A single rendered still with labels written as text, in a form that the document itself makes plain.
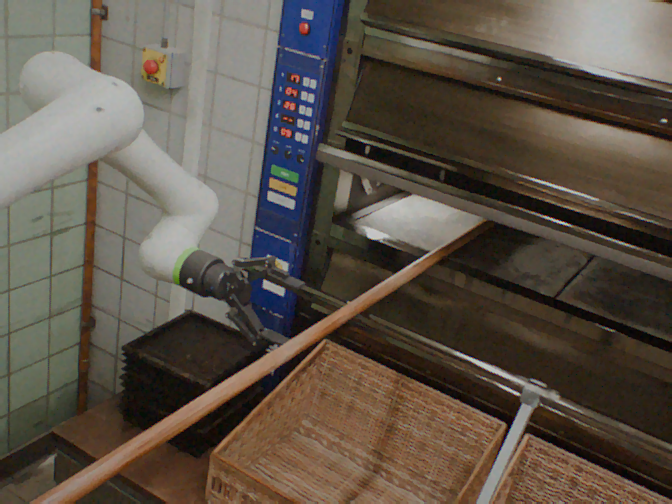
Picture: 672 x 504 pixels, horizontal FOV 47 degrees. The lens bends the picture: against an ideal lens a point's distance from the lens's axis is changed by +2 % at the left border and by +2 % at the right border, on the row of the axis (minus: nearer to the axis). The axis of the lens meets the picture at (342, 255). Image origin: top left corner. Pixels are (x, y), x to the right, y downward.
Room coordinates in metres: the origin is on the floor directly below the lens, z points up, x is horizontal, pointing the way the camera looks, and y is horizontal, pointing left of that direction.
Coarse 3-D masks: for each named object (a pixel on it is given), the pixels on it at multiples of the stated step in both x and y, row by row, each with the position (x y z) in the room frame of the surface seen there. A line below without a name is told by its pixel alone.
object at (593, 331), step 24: (360, 240) 1.90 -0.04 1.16; (384, 240) 1.88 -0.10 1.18; (408, 264) 1.83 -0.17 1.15; (456, 264) 1.81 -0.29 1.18; (480, 288) 1.74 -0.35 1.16; (504, 288) 1.72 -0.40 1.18; (528, 288) 1.74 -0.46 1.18; (528, 312) 1.68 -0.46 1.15; (552, 312) 1.66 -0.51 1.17; (576, 312) 1.65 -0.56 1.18; (600, 336) 1.60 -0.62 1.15; (624, 336) 1.58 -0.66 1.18; (648, 336) 1.60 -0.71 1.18; (648, 360) 1.55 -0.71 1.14
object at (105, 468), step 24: (456, 240) 1.90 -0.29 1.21; (432, 264) 1.76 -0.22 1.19; (384, 288) 1.54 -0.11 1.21; (336, 312) 1.38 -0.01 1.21; (360, 312) 1.44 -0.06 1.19; (312, 336) 1.28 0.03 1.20; (264, 360) 1.16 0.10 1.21; (240, 384) 1.08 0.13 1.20; (192, 408) 0.99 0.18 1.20; (216, 408) 1.03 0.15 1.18; (144, 432) 0.91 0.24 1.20; (168, 432) 0.93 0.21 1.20; (120, 456) 0.86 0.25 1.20; (72, 480) 0.79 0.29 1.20; (96, 480) 0.81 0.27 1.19
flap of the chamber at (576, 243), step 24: (360, 168) 1.75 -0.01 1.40; (408, 168) 1.88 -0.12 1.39; (432, 192) 1.66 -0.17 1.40; (480, 192) 1.78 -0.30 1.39; (480, 216) 1.61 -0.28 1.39; (504, 216) 1.58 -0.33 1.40; (552, 216) 1.69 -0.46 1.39; (552, 240) 1.53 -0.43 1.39; (576, 240) 1.51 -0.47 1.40; (624, 240) 1.61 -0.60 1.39; (624, 264) 1.46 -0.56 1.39; (648, 264) 1.45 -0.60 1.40
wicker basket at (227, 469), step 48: (288, 384) 1.73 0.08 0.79; (336, 384) 1.83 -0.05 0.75; (384, 384) 1.78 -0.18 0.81; (240, 432) 1.56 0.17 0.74; (288, 432) 1.77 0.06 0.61; (336, 432) 1.78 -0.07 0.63; (384, 432) 1.73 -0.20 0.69; (432, 432) 1.69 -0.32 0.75; (240, 480) 1.43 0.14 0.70; (288, 480) 1.60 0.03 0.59; (336, 480) 1.63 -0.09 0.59; (384, 480) 1.67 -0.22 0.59; (480, 480) 1.55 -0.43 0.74
